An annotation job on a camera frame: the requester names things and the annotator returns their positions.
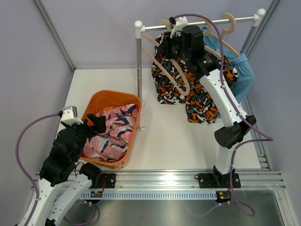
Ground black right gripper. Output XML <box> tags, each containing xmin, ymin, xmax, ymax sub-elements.
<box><xmin>157</xmin><ymin>30</ymin><xmax>190</xmax><ymax>63</ymax></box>

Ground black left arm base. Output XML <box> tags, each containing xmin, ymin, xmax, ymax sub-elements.
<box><xmin>90</xmin><ymin>173</ymin><xmax>116</xmax><ymax>189</ymax></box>

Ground blue shorts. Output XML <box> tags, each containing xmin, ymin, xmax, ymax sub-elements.
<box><xmin>199</xmin><ymin>25</ymin><xmax>256</xmax><ymax>104</ymax></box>

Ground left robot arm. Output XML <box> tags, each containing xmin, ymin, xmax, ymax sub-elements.
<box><xmin>15</xmin><ymin>110</ymin><xmax>106</xmax><ymax>226</ymax></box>

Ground orange plastic basket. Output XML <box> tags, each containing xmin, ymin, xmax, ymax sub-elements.
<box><xmin>80</xmin><ymin>90</ymin><xmax>142</xmax><ymax>169</ymax></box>

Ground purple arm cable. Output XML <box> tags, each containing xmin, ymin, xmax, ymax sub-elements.
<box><xmin>174</xmin><ymin>13</ymin><xmax>275</xmax><ymax>217</ymax></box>
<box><xmin>15</xmin><ymin>113</ymin><xmax>99</xmax><ymax>226</ymax></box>

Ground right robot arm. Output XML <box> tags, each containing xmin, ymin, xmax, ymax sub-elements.
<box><xmin>152</xmin><ymin>25</ymin><xmax>256</xmax><ymax>187</ymax></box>

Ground wooden hanger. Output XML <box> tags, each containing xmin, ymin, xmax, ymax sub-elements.
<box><xmin>205</xmin><ymin>13</ymin><xmax>240</xmax><ymax>60</ymax></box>
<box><xmin>140</xmin><ymin>18</ymin><xmax>191</xmax><ymax>97</ymax></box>
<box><xmin>196</xmin><ymin>17</ymin><xmax>222</xmax><ymax>60</ymax></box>

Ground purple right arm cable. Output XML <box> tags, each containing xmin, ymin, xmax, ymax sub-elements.
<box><xmin>174</xmin><ymin>13</ymin><xmax>275</xmax><ymax>217</ymax></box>

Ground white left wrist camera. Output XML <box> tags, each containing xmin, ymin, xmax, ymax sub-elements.
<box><xmin>61</xmin><ymin>106</ymin><xmax>83</xmax><ymax>125</ymax></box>

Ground white slotted cable duct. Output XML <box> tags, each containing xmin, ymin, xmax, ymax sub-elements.
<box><xmin>78</xmin><ymin>190</ymin><xmax>231</xmax><ymax>200</ymax></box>

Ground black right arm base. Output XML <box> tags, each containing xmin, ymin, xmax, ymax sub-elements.
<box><xmin>194</xmin><ymin>173</ymin><xmax>230</xmax><ymax>188</ymax></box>

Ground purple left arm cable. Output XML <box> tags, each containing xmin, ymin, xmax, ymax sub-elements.
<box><xmin>15</xmin><ymin>113</ymin><xmax>99</xmax><ymax>226</ymax></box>

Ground pink shark print shorts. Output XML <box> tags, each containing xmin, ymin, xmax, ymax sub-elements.
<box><xmin>83</xmin><ymin>104</ymin><xmax>138</xmax><ymax>162</ymax></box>

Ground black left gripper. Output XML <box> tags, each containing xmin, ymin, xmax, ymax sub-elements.
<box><xmin>62</xmin><ymin>113</ymin><xmax>106</xmax><ymax>160</ymax></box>

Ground orange camouflage shorts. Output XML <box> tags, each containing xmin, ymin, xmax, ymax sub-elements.
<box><xmin>150</xmin><ymin>32</ymin><xmax>238</xmax><ymax>125</ymax></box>

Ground aluminium front rail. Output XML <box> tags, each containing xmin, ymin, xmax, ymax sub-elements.
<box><xmin>102</xmin><ymin>170</ymin><xmax>285</xmax><ymax>190</ymax></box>

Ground silver clothes rack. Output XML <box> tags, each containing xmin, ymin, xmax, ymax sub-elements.
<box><xmin>133</xmin><ymin>8</ymin><xmax>266</xmax><ymax>131</ymax></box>

